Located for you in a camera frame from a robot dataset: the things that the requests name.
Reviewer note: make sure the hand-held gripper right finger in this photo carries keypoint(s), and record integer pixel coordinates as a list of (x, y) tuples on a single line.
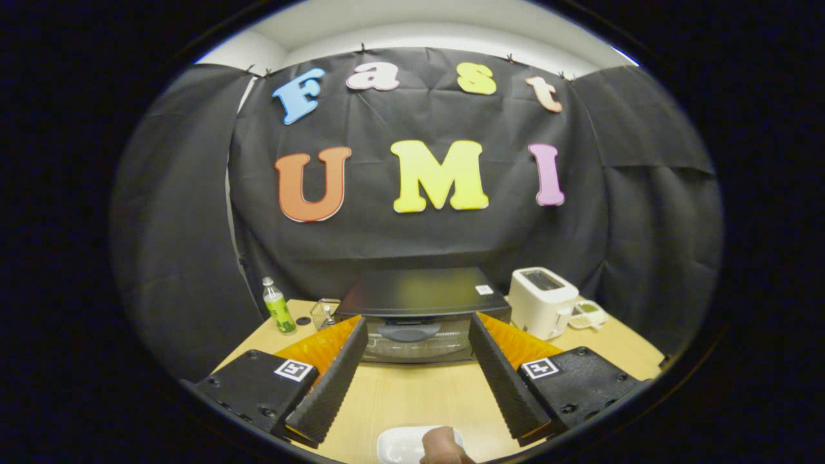
[(499, 380)]

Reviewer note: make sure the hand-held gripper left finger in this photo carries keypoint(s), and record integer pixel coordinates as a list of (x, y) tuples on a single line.
[(335, 380)]

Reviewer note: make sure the black toaster oven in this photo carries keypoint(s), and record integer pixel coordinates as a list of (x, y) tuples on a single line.
[(419, 293)]

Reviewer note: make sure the white pop-up toaster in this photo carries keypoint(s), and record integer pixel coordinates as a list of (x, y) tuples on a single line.
[(538, 309)]

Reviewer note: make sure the small black round cap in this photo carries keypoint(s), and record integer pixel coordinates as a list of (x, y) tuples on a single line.
[(303, 320)]

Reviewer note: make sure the green label drink bottle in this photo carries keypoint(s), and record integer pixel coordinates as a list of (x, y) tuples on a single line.
[(280, 312)]

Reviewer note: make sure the white square plate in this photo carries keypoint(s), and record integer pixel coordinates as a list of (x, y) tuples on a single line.
[(399, 446)]

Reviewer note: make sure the small white tray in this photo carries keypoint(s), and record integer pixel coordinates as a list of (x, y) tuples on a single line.
[(590, 316)]

